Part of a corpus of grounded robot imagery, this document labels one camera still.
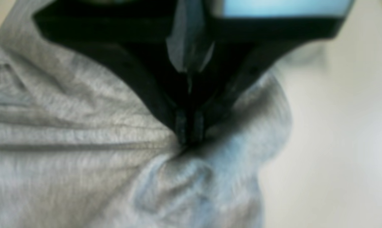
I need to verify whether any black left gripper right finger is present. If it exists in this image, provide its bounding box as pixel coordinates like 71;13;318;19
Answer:
191;0;353;143

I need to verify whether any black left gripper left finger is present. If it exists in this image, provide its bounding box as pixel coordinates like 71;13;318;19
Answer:
33;0;191;144

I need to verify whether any grey t-shirt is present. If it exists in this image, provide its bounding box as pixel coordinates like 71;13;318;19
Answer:
0;0;291;228

